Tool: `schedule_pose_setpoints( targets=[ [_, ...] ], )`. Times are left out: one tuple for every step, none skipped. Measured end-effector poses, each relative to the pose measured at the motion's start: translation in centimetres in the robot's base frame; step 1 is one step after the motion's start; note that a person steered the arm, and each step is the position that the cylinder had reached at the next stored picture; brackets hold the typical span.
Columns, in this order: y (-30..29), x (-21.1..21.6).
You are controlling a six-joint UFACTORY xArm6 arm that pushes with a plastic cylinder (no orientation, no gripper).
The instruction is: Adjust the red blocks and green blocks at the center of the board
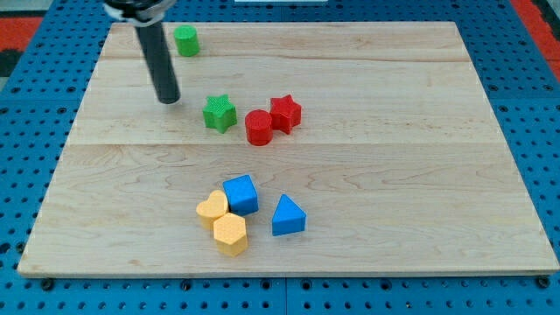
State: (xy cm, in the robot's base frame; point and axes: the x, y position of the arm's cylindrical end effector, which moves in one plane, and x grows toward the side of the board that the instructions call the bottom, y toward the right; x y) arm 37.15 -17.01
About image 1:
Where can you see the blue cube block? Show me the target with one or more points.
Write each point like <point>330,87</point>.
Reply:
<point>241,195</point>

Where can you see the green star block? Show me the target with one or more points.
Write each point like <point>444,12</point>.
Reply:
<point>219,113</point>

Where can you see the yellow heart block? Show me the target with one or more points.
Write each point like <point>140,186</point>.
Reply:
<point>211,209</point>

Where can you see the red star block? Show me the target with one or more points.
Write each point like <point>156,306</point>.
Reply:
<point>285,113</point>

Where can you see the green cylinder block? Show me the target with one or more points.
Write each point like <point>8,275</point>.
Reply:
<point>186,40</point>

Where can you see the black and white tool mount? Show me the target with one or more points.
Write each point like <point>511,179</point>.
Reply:
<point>140,13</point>

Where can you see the light wooden board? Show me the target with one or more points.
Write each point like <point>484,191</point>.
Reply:
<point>399,161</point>

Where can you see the red cylinder block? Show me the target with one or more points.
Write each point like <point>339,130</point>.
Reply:
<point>258,124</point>

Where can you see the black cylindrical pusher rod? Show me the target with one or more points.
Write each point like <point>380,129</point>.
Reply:
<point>159,62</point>

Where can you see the blue triangle block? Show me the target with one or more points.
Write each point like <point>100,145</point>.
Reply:
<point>288,217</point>

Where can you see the yellow hexagon block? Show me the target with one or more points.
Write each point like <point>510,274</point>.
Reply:
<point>230,234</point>

